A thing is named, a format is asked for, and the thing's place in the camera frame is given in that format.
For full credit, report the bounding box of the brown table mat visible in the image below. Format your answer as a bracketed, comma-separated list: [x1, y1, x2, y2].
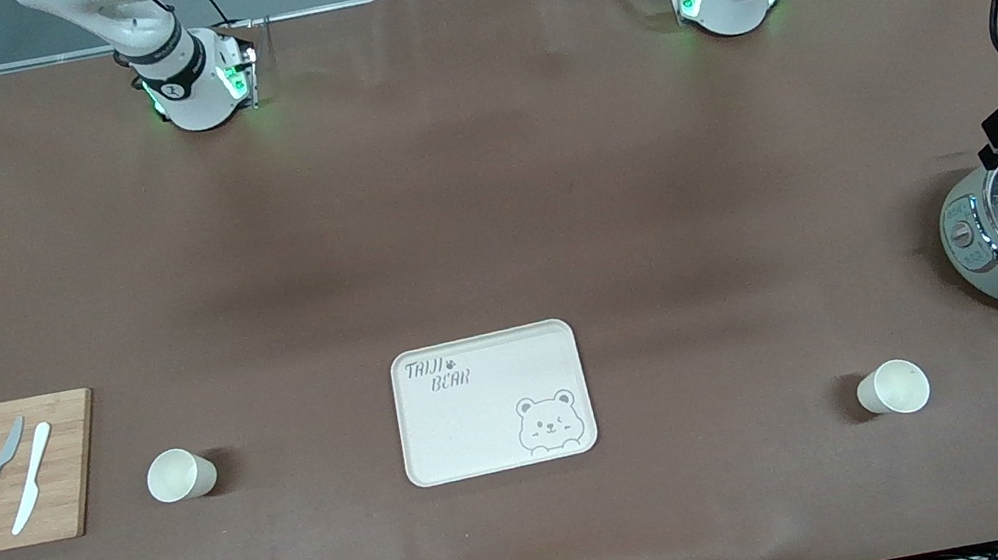
[0, 0, 998, 560]

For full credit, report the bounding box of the white bear print tray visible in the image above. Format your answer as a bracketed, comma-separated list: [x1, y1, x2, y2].
[385, 314, 603, 491]

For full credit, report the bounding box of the white plastic knife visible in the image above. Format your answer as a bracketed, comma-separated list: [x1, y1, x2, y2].
[0, 421, 69, 537]

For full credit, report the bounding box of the white IKEA cup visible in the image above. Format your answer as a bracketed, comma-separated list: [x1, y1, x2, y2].
[142, 442, 222, 507]
[853, 354, 934, 421]

